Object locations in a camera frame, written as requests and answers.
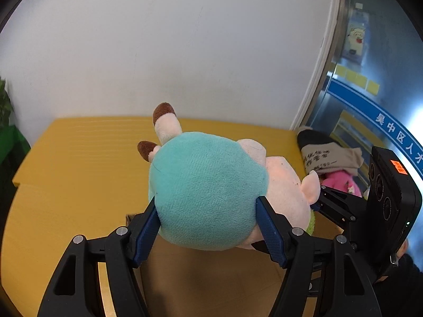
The person's right forearm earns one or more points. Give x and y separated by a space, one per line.
401 290

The green tablecloth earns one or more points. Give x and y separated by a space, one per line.
13 152

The beige and black garment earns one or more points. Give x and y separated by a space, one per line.
327 153

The cardboard box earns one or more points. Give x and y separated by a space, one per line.
205 280

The yellow sticky note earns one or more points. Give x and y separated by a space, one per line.
340 70
356 78
373 87

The large potted green plant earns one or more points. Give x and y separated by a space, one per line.
5 102

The teal and pink plush toy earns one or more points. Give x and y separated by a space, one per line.
205 185

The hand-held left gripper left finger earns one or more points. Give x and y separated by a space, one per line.
147 234

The person's right hand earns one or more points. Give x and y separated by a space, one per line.
403 249

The cartoon door poster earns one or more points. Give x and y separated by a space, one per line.
356 36

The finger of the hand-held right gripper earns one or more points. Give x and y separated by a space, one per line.
259 246
340 206

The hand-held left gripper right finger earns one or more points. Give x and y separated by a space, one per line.
269 231

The blue door banner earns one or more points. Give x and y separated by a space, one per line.
360 102

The glass door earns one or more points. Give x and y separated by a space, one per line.
396 46

